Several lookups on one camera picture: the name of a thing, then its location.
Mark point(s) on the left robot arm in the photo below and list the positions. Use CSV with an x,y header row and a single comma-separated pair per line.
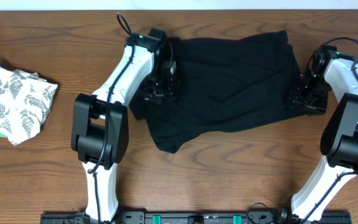
x,y
100,132

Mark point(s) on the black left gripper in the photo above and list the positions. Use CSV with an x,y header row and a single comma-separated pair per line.
x,y
171,92

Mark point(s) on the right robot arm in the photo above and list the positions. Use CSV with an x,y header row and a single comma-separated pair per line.
x,y
327,70

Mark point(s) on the black t-shirt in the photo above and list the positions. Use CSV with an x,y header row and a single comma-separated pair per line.
x,y
225,85

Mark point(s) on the white fern-print fabric bag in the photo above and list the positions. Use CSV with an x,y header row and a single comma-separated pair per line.
x,y
25,102

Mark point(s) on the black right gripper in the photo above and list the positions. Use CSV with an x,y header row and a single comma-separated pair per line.
x,y
294,96

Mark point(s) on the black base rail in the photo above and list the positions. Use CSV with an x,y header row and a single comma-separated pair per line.
x,y
140,217

